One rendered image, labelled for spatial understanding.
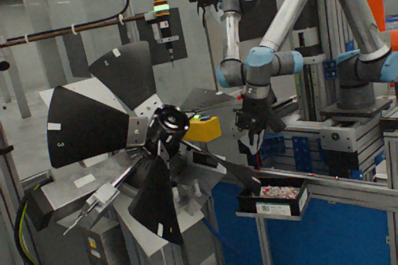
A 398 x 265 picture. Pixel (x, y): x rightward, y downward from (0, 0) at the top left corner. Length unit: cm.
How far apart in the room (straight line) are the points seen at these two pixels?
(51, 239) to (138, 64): 93
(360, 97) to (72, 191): 115
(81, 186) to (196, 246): 145
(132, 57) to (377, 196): 95
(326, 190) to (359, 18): 62
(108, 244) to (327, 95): 117
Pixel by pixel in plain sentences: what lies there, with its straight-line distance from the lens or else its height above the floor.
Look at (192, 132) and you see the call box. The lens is 173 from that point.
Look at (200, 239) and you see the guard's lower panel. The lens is 250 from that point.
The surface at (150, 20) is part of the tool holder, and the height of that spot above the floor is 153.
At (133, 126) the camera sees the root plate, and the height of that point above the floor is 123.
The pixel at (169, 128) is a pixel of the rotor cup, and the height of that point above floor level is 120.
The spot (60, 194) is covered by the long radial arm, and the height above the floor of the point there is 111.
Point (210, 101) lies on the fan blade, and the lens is 136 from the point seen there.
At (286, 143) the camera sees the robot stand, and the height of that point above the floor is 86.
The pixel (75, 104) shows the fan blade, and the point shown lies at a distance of 111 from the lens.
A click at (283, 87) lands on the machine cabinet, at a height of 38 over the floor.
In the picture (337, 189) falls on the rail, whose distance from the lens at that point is 146.
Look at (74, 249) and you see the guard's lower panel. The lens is 195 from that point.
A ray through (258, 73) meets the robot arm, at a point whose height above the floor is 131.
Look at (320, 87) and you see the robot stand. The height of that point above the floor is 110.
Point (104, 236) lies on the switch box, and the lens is 146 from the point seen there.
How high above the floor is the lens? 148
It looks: 13 degrees down
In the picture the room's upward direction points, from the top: 11 degrees counter-clockwise
